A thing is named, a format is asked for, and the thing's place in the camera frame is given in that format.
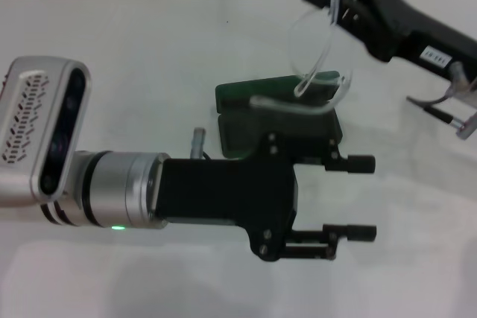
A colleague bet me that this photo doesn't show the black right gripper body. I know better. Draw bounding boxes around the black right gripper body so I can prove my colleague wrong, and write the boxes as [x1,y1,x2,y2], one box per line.
[355,0,477,83]

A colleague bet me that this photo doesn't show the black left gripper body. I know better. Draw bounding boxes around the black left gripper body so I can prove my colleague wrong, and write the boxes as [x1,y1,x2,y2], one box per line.
[154,132,300,263]

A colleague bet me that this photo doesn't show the clear white glasses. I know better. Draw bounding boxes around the clear white glasses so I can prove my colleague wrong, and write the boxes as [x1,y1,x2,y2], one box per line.
[248,0,356,118]

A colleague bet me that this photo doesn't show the green glasses case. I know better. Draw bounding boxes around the green glasses case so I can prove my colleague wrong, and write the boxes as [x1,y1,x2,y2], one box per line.
[215,70,344,167]

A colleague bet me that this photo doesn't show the silver plug on left gripper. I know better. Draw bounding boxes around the silver plug on left gripper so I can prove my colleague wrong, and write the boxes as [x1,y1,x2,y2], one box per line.
[189,127,209,162]

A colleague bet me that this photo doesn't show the silver plug on gripper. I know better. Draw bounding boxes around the silver plug on gripper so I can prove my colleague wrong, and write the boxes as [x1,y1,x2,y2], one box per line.
[446,62,470,87]
[189,127,209,162]

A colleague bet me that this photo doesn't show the silver plug on right gripper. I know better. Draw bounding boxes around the silver plug on right gripper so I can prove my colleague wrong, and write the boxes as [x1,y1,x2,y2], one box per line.
[446,62,470,87]

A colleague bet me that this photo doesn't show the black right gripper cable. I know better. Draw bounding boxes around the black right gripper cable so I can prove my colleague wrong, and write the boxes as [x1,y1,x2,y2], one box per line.
[405,78,477,141]

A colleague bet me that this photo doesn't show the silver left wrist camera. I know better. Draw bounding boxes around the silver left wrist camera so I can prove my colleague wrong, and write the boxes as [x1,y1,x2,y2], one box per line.
[0,56,92,208]

